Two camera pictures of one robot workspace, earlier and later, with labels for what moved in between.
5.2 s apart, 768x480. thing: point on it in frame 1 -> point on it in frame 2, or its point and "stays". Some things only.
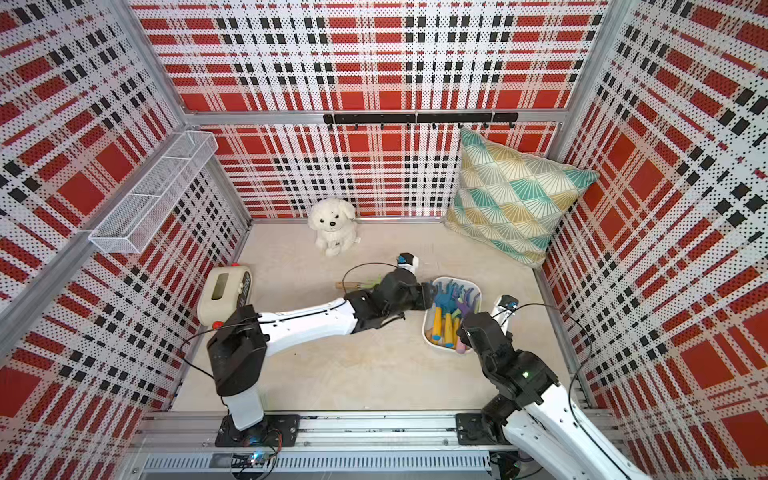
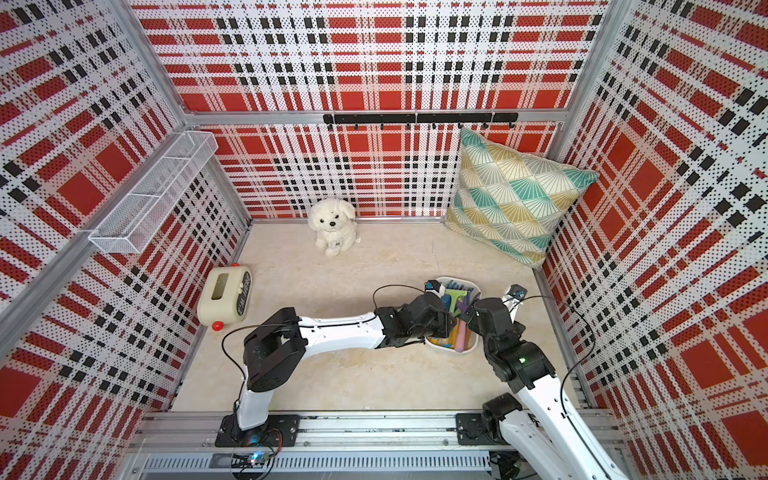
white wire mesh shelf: [138, 218] stays
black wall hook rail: [423, 118] stays
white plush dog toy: [334, 221] stays
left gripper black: [424, 299] -> [444, 318]
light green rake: [369, 284] -> [454, 294]
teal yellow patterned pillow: [511, 202] stays
